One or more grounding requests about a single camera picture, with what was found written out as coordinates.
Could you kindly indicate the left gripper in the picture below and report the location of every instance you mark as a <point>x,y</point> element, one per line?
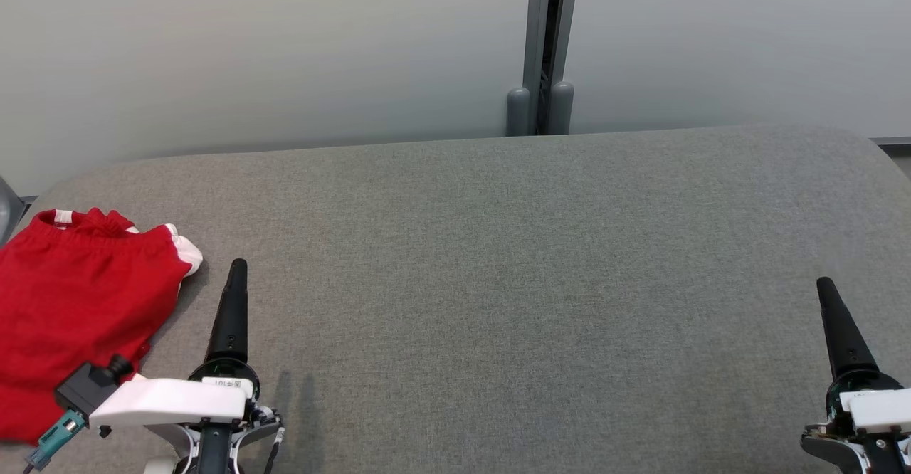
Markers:
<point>213,449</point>

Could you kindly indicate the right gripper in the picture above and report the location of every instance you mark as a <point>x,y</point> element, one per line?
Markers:
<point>882,453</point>

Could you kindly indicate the red garment with white cuffs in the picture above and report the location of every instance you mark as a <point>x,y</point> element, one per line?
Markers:
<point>71,303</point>

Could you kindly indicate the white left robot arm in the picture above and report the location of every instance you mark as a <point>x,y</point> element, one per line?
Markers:
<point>160,467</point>

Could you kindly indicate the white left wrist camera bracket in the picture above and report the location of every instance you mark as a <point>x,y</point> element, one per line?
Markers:
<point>171,401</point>

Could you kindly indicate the grey partition base rail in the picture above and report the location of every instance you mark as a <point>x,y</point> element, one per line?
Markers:
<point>893,141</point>

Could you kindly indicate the teal left camera connector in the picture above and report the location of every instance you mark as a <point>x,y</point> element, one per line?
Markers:
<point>60,433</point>

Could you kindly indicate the grey rounded post foot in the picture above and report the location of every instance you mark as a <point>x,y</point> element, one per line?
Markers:
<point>518,114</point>
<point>562,111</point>

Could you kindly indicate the grey partition frame post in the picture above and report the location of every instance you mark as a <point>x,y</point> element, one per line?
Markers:
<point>532,33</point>

